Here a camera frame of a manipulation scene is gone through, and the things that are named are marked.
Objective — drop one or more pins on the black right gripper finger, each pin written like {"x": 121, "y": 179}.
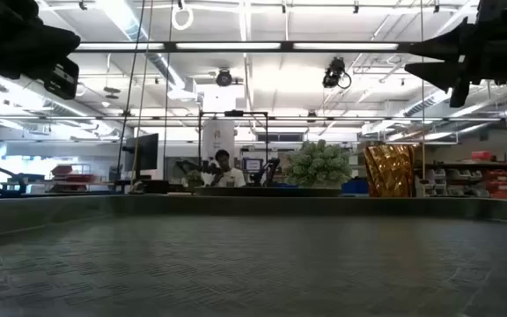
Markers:
{"x": 447, "y": 72}
{"x": 447, "y": 45}

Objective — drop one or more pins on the black background robot arm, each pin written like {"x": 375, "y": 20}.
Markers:
{"x": 267, "y": 171}
{"x": 196, "y": 167}

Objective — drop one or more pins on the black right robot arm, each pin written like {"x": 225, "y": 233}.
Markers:
{"x": 500, "y": 11}

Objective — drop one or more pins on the shelf with storage bins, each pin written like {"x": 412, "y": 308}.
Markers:
{"x": 478, "y": 178}

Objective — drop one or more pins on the red storage bins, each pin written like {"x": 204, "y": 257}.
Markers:
{"x": 73, "y": 174}

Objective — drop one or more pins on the green artificial plant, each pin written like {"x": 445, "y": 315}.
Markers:
{"x": 319, "y": 165}

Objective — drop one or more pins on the black computer monitor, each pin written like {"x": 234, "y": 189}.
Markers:
{"x": 143, "y": 152}

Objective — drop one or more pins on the black round ceiling fixture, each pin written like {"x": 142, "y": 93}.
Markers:
{"x": 224, "y": 78}

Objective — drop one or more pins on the person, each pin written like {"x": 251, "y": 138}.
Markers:
{"x": 227, "y": 174}

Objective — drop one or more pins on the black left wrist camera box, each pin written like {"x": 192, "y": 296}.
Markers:
{"x": 62, "y": 78}

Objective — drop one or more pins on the black overhead camera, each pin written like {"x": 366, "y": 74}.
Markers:
{"x": 333, "y": 72}

